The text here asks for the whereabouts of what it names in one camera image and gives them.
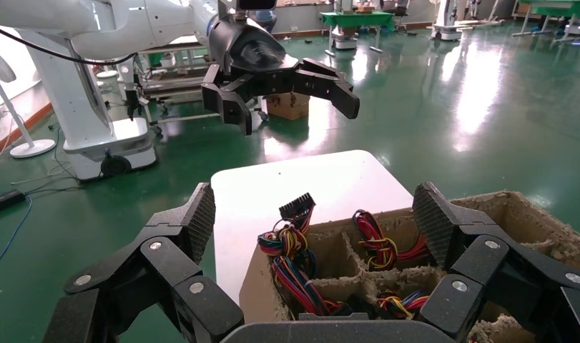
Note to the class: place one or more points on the divided brown cardboard box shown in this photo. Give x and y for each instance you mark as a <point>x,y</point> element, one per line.
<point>531,222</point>

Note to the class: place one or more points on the green covered table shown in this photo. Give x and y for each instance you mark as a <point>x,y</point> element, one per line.
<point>555,7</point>
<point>356,20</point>

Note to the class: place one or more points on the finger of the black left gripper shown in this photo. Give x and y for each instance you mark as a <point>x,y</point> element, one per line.
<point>327,83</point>
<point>228,104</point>

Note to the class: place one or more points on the white robot torso and base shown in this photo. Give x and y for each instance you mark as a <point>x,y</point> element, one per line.
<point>81,104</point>

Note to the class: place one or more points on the small cardboard box on floor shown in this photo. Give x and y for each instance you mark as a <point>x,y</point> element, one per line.
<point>289,106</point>

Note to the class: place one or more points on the metal wheeled cart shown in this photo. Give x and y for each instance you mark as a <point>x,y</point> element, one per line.
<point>176,85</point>

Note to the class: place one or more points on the black power adapter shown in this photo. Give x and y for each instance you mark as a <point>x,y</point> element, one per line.
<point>7,200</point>

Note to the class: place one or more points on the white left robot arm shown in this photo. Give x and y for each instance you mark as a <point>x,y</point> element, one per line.
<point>128,23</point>

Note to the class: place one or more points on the white pedestal fan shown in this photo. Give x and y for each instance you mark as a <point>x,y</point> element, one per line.
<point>31,149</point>

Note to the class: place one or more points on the white distant robot base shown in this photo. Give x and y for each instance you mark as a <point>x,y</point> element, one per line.
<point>446,31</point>

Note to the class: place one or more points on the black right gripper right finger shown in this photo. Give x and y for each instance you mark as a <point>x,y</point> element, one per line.
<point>488,274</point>

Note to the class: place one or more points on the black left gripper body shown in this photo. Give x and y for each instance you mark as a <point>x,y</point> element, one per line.
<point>247,52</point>

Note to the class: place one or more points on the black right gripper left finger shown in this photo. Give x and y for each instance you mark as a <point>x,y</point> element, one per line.
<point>157,284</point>

